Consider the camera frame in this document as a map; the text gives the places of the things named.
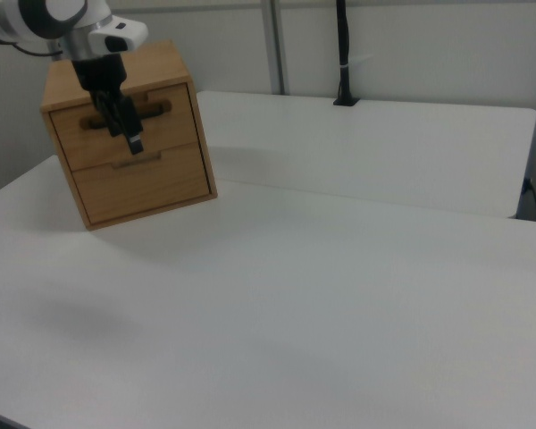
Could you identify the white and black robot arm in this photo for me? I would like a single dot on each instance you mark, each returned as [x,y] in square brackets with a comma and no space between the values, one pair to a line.
[36,20]

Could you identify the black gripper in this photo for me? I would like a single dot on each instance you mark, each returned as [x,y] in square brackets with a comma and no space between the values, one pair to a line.
[99,73]

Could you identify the grey partition wall post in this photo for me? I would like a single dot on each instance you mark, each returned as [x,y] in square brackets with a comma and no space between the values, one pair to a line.
[274,44]

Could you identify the wooden drawer with narrow notch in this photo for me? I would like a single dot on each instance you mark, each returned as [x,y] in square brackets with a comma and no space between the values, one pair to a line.
[147,187]

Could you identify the light wooden drawer cabinet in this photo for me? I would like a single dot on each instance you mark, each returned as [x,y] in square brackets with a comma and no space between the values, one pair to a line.
[190,134]

